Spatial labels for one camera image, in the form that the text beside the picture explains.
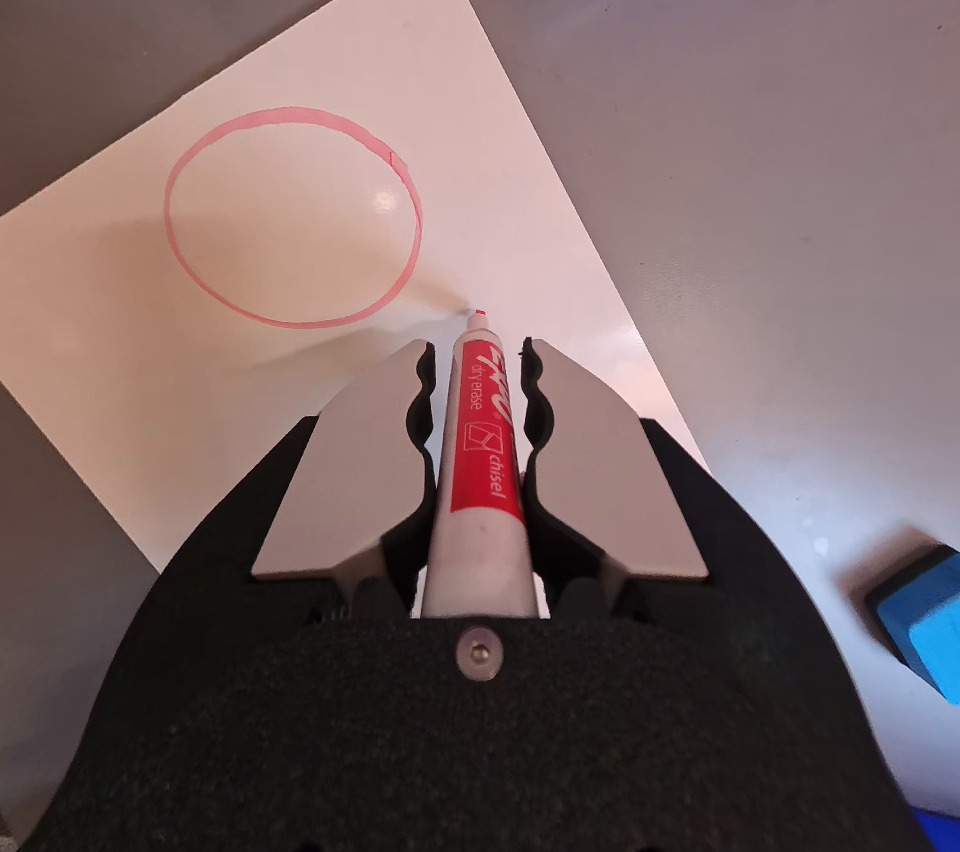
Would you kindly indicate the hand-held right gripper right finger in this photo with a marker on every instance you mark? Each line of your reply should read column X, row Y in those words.
column 607, row 484

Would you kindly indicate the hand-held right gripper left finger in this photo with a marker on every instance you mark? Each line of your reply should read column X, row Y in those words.
column 352, row 484

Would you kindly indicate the red dry erase marker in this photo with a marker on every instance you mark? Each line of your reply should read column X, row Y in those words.
column 480, row 492

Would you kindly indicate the white whiteboard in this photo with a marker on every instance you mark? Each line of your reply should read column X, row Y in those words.
column 150, row 342

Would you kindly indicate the blue foam eraser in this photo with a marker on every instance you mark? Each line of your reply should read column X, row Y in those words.
column 926, row 627

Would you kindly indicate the blue plastic bin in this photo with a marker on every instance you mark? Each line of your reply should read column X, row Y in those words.
column 937, row 833

